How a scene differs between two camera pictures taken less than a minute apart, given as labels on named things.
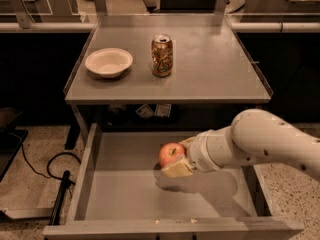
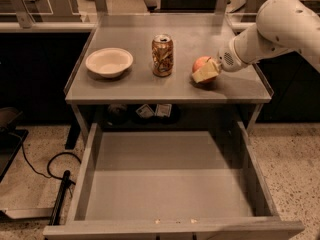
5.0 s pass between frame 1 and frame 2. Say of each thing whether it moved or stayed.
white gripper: moved
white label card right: stayed
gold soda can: stayed
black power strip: stayed
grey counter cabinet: stayed
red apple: moved
